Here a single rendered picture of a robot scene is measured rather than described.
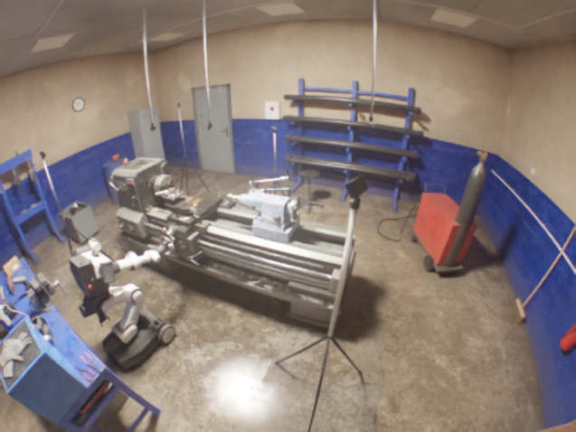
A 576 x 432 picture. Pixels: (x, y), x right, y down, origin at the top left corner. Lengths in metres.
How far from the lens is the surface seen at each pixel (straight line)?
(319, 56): 4.87
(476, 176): 2.91
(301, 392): 2.21
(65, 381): 1.58
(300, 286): 2.21
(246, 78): 5.44
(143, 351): 2.52
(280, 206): 2.01
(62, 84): 6.01
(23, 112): 5.73
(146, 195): 2.97
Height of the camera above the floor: 2.10
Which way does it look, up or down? 31 degrees down
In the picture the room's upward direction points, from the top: straight up
